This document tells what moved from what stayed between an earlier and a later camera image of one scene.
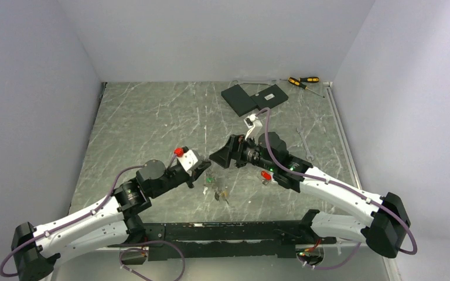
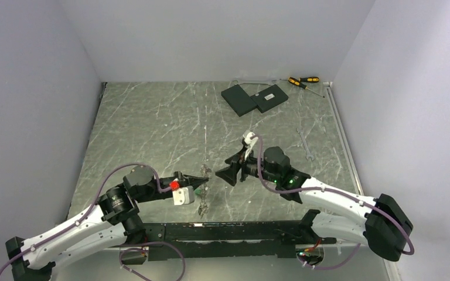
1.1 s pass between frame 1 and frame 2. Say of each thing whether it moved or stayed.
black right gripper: moved
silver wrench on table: stayed
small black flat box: stayed
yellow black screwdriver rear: stayed
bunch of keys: moved
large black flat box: stayed
